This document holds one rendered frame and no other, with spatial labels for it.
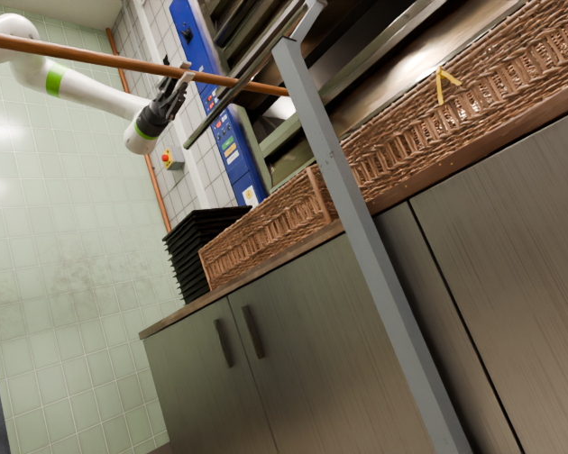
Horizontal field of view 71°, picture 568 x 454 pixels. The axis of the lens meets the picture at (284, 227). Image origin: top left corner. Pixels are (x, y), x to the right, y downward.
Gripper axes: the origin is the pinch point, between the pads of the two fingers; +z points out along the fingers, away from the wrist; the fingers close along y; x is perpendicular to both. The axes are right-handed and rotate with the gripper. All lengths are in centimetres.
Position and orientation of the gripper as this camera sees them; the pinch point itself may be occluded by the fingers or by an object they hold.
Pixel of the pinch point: (183, 75)
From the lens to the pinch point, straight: 129.8
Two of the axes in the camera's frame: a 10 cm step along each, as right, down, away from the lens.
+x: -7.1, 1.0, -7.0
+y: 3.4, 9.1, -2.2
